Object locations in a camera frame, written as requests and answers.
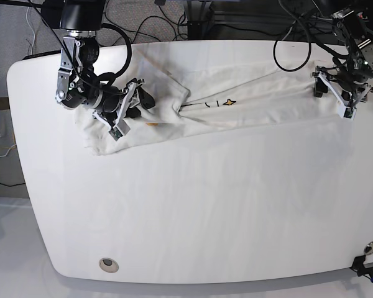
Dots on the silver table grommet right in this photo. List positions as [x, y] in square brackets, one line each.
[368, 250]

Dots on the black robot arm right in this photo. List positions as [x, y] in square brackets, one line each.
[77, 83]

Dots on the silver table grommet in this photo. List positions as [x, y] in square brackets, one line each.
[368, 250]
[108, 265]

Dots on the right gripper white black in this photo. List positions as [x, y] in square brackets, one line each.
[116, 107]

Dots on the black clamp with cable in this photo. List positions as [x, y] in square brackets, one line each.
[359, 268]

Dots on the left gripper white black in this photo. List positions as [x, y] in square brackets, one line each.
[347, 93]

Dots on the black aluminium frame post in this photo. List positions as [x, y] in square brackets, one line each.
[198, 16]

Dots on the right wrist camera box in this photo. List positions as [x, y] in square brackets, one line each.
[119, 130]

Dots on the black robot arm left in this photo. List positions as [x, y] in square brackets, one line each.
[352, 24]

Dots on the white printed T-shirt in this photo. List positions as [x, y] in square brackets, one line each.
[209, 87]

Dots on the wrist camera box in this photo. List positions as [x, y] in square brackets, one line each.
[346, 112]
[119, 130]

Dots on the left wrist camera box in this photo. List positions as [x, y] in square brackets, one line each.
[346, 112]

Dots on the silver table grommet left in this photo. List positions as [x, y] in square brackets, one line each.
[108, 265]

